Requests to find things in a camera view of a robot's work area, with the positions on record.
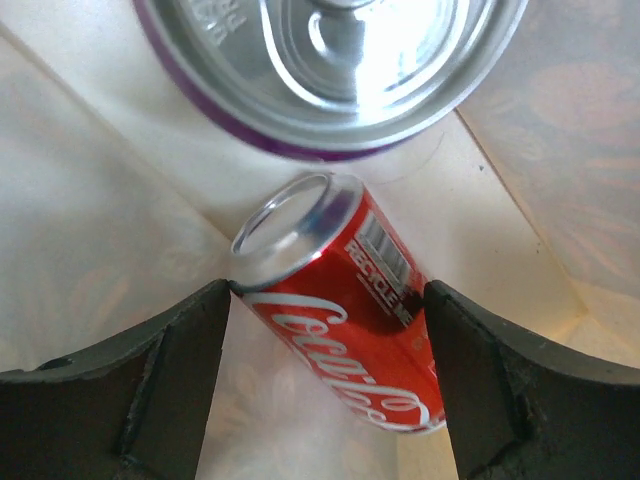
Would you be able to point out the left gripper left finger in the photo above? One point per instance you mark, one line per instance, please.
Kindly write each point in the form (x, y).
(134, 406)

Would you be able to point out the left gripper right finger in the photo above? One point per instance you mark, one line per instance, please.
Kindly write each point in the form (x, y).
(521, 406)

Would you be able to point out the beige canvas tote bag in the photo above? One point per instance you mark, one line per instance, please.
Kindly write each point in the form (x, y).
(119, 198)

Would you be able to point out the red Coke can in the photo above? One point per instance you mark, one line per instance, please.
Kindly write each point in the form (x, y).
(321, 265)

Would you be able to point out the purple Fanta can top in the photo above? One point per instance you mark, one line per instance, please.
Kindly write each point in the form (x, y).
(328, 80)

